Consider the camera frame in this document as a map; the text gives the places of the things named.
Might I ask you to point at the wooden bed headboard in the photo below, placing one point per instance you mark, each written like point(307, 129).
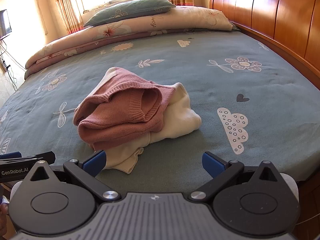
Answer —
point(275, 12)

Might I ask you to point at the pink and cream knit sweater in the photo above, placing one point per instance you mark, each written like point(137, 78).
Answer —
point(120, 120)

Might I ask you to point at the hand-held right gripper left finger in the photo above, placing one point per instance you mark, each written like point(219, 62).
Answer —
point(96, 162)

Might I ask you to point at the wall television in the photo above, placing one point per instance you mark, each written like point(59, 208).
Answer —
point(5, 25)

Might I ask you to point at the teal floral pillow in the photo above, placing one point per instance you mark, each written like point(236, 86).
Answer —
point(135, 10)

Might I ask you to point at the power strip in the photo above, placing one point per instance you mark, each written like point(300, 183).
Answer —
point(3, 62)

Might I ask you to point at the folded floral quilt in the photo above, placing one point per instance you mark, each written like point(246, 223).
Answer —
point(125, 32)

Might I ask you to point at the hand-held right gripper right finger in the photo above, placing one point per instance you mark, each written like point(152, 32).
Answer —
point(215, 165)

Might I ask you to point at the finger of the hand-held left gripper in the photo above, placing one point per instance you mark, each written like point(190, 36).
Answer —
point(10, 155)
point(47, 157)

